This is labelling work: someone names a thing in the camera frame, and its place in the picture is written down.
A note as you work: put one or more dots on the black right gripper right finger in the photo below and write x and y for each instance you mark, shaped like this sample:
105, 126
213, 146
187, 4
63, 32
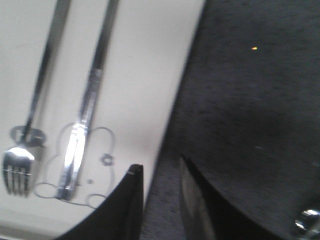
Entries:
207, 215

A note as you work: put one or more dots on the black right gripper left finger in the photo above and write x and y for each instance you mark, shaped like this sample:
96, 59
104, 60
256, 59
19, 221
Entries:
120, 216

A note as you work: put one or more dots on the cream rabbit serving tray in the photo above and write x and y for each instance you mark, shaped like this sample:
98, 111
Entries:
105, 106

